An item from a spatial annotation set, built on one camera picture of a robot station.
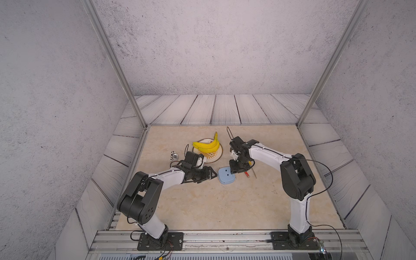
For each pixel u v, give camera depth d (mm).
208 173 808
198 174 786
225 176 909
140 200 455
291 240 659
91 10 703
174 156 1016
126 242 741
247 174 939
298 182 516
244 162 804
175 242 731
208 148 1029
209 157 1020
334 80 892
